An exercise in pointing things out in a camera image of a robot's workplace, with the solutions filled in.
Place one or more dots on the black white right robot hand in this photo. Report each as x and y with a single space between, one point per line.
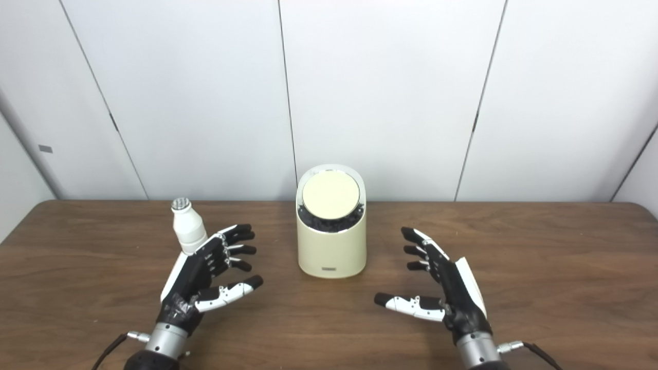
460 300

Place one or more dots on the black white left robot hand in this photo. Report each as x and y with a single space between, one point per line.
191 280

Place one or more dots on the small white plastic bottle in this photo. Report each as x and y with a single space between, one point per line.
188 228

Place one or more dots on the cream round bin lid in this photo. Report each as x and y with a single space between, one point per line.
330 195

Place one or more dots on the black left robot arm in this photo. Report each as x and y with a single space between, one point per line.
164 343

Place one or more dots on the cream-colored bin body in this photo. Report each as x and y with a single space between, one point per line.
331 252

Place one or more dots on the black bin liner bag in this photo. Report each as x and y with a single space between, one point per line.
329 224

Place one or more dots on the black wall seam clip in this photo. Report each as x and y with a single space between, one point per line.
113 123
475 122

